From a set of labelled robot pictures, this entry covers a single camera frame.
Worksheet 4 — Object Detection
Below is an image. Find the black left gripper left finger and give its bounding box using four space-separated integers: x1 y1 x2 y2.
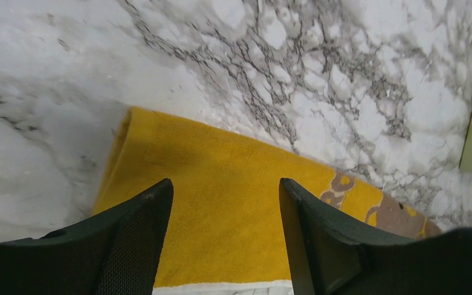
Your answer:
0 179 173 294

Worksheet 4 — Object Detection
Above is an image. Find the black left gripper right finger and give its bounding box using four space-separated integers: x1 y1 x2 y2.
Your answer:
279 178 472 294

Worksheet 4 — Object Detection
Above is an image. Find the brown yellow bear towel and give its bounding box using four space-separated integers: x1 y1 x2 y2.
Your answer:
93 107 441 294

